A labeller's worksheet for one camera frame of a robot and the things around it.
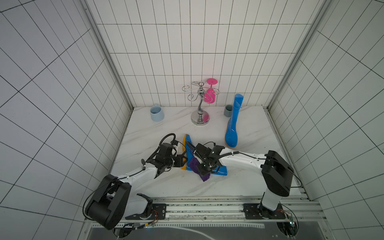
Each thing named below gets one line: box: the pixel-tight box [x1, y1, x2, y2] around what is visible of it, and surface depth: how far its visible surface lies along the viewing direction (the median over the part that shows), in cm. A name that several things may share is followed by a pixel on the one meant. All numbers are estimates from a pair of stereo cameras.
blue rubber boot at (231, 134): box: [225, 93, 244, 148], surface depth 98 cm
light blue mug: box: [150, 104, 165, 122], surface depth 113 cm
